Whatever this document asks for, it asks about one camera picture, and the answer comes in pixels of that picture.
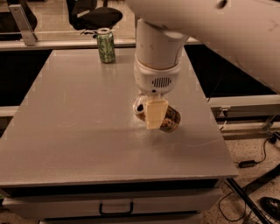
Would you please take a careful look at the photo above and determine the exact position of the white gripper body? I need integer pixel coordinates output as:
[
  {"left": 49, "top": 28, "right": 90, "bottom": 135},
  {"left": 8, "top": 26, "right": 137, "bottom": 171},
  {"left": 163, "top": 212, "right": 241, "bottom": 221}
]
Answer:
[{"left": 134, "top": 59, "right": 181, "bottom": 95}]

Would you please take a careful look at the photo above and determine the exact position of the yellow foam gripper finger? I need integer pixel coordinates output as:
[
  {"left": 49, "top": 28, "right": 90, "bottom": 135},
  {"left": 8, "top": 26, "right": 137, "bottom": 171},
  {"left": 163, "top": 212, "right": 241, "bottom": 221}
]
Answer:
[{"left": 145, "top": 99, "right": 168, "bottom": 130}]

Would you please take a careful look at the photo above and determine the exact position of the orange soda can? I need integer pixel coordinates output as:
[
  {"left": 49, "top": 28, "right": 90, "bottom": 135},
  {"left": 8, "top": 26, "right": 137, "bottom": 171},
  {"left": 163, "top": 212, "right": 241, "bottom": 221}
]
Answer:
[{"left": 133, "top": 93, "right": 181, "bottom": 133}]

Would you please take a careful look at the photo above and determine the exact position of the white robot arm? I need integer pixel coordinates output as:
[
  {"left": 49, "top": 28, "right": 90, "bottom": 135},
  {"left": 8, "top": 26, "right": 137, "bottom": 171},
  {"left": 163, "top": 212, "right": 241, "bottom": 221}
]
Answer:
[{"left": 126, "top": 0, "right": 280, "bottom": 130}]

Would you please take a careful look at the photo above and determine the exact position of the green soda can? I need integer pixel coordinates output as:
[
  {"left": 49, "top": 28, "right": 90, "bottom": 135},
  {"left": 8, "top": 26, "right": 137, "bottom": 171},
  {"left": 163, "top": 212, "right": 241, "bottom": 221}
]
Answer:
[{"left": 96, "top": 28, "right": 116, "bottom": 63}]

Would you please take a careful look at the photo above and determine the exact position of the black office chair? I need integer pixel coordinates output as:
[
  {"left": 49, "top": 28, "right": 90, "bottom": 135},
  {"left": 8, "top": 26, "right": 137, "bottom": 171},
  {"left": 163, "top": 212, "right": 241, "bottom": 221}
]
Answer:
[{"left": 66, "top": 0, "right": 123, "bottom": 31}]

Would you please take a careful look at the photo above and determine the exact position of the black shoe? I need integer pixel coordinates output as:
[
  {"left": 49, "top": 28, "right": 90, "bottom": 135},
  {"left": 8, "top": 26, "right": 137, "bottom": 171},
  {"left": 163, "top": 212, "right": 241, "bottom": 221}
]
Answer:
[{"left": 260, "top": 197, "right": 280, "bottom": 221}]

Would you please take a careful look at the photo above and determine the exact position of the black chair far left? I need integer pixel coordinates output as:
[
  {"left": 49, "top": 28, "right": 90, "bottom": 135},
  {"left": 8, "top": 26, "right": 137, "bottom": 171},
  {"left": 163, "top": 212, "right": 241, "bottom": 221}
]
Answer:
[{"left": 0, "top": 0, "right": 38, "bottom": 41}]

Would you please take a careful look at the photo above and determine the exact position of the black power adapter cable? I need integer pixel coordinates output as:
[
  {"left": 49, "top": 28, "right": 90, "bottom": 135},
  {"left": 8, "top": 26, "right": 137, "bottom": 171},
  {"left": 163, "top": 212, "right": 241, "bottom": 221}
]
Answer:
[{"left": 218, "top": 136, "right": 278, "bottom": 222}]

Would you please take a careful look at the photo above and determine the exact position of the grey drawer with handle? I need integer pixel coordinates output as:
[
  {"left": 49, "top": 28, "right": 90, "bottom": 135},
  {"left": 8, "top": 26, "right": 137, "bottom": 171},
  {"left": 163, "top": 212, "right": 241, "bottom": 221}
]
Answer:
[{"left": 3, "top": 188, "right": 221, "bottom": 220}]

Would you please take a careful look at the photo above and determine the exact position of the metal bracket left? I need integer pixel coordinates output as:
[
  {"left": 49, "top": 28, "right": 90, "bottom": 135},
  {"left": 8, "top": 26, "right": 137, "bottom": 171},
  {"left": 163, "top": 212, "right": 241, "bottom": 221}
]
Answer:
[{"left": 9, "top": 4, "right": 37, "bottom": 46}]

